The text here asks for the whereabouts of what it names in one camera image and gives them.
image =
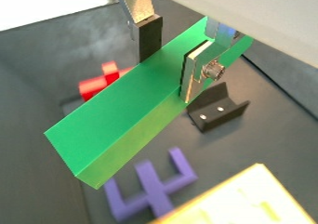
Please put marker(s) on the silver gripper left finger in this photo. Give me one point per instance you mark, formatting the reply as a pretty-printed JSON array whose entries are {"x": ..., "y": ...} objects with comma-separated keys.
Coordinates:
[{"x": 146, "y": 25}]

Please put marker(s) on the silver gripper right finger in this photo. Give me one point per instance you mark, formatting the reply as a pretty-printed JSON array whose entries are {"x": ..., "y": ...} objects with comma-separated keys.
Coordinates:
[{"x": 212, "y": 42}]

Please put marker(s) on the green rectangular bar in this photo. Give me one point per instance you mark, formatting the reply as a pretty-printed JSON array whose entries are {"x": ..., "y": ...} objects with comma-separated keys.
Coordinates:
[{"x": 103, "y": 133}]

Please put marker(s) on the yellow slotted board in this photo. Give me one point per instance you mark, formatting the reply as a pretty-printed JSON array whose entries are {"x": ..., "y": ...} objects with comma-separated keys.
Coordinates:
[{"x": 250, "y": 198}]

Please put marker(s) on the red cross-shaped block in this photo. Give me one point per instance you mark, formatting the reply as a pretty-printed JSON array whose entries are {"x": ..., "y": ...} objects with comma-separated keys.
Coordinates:
[{"x": 91, "y": 86}]

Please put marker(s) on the purple cross-shaped block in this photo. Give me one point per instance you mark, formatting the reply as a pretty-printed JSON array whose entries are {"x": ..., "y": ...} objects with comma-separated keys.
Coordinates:
[{"x": 154, "y": 195}]

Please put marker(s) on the black angle bracket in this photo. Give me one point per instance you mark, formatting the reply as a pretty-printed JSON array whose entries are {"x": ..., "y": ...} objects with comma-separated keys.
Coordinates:
[{"x": 213, "y": 108}]

